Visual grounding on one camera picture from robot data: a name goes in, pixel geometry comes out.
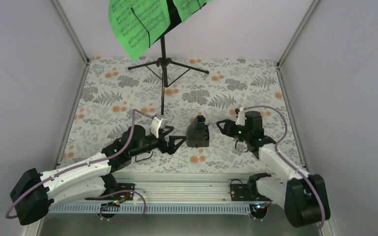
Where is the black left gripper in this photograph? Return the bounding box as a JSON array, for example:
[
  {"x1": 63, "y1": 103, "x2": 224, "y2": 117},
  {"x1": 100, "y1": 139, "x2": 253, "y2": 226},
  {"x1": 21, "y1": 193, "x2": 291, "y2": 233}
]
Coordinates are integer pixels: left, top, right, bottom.
[{"x1": 130, "y1": 125, "x2": 186, "y2": 157}]

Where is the black metronome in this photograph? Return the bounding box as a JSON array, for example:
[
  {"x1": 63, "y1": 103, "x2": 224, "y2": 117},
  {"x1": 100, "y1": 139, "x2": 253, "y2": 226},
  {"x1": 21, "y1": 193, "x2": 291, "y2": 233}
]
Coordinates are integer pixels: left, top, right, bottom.
[{"x1": 186, "y1": 115, "x2": 210, "y2": 148}]

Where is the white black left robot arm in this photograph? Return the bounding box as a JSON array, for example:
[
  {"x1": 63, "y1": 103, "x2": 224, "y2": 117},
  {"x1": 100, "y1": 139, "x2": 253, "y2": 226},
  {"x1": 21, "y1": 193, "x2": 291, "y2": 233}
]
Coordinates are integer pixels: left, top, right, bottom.
[{"x1": 10, "y1": 125, "x2": 186, "y2": 225}]

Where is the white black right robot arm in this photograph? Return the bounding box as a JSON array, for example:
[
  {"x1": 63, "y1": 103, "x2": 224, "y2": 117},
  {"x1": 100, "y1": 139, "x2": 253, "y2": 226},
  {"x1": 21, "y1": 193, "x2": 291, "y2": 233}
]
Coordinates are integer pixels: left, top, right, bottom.
[{"x1": 217, "y1": 109, "x2": 331, "y2": 228}]

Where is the floral patterned mat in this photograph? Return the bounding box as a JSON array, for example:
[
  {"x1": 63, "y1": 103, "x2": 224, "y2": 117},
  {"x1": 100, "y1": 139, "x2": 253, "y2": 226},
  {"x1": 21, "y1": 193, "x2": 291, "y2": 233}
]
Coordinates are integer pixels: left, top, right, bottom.
[{"x1": 60, "y1": 56, "x2": 301, "y2": 173}]

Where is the black music stand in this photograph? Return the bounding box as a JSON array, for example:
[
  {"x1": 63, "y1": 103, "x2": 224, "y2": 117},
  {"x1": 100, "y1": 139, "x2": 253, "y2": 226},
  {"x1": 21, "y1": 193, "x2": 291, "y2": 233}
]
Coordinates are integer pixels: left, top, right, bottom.
[{"x1": 127, "y1": 0, "x2": 209, "y2": 115}]

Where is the green sheet music left page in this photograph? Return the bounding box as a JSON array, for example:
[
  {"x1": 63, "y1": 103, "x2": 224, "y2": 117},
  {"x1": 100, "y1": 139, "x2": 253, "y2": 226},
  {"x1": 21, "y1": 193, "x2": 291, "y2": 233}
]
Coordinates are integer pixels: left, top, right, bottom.
[{"x1": 108, "y1": 0, "x2": 171, "y2": 61}]

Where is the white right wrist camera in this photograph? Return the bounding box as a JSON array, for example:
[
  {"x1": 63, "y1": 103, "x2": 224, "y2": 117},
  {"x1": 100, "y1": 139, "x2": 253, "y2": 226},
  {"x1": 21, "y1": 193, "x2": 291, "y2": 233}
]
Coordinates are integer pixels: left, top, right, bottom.
[{"x1": 235, "y1": 107, "x2": 246, "y2": 126}]

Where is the aluminium rail frame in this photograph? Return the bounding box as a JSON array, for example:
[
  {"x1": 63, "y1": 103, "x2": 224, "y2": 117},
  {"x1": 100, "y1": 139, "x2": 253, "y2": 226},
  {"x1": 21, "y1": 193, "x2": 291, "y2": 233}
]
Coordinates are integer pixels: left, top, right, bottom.
[{"x1": 34, "y1": 172, "x2": 327, "y2": 204}]

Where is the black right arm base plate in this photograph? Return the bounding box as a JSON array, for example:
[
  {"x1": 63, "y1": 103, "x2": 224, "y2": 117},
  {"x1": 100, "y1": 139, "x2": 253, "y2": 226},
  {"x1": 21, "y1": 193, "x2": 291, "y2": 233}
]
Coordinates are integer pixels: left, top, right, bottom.
[{"x1": 230, "y1": 183, "x2": 259, "y2": 202}]

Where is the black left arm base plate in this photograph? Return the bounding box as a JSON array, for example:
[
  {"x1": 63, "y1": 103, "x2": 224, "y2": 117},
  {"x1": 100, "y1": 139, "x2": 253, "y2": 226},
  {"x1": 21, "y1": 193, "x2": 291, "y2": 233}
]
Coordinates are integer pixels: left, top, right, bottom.
[{"x1": 85, "y1": 183, "x2": 135, "y2": 202}]

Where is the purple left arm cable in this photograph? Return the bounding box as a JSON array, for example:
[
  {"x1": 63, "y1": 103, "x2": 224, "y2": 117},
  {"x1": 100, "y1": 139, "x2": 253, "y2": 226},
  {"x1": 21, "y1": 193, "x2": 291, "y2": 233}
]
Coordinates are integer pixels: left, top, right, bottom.
[{"x1": 5, "y1": 109, "x2": 156, "y2": 223}]

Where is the grey slotted cable duct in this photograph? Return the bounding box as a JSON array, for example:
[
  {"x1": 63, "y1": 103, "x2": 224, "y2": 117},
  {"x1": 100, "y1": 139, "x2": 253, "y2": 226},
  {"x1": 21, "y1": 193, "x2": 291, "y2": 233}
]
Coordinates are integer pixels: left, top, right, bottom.
[{"x1": 49, "y1": 203, "x2": 259, "y2": 215}]

